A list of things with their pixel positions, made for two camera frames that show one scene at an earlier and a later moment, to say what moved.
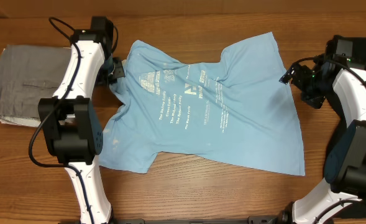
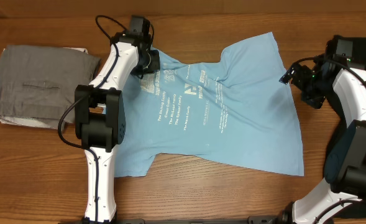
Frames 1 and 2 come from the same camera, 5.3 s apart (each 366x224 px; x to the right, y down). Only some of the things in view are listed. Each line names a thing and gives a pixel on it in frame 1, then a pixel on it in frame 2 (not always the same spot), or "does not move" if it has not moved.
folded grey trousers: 21,76 does not move
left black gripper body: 115,67 -> 148,64
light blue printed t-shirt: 239,109 does not move
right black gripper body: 313,86 does not move
